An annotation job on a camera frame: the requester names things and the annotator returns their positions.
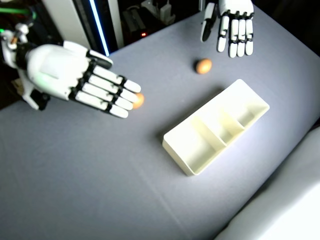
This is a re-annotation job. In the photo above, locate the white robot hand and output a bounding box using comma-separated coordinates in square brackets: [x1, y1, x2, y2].
[26, 40, 142, 119]
[199, 0, 255, 59]

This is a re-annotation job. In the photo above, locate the brown egg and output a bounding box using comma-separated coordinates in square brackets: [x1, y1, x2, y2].
[132, 92, 145, 110]
[195, 58, 213, 75]

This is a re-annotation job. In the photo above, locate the cream three-compartment tray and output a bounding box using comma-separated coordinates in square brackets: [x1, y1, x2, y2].
[161, 78, 271, 177]

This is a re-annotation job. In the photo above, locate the robot torso column blue light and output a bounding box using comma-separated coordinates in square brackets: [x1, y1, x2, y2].
[41, 0, 125, 58]

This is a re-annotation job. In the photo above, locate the small white device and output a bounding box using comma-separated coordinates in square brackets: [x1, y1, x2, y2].
[142, 0, 176, 25]

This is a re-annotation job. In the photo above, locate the black device red light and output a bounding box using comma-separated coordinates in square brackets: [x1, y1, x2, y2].
[122, 4, 161, 47]

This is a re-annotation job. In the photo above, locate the grey table cloth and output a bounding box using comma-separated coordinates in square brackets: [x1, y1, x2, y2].
[0, 4, 320, 240]

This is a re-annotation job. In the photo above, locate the white backdrop sheet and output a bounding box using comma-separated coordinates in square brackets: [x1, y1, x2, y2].
[214, 124, 320, 240]

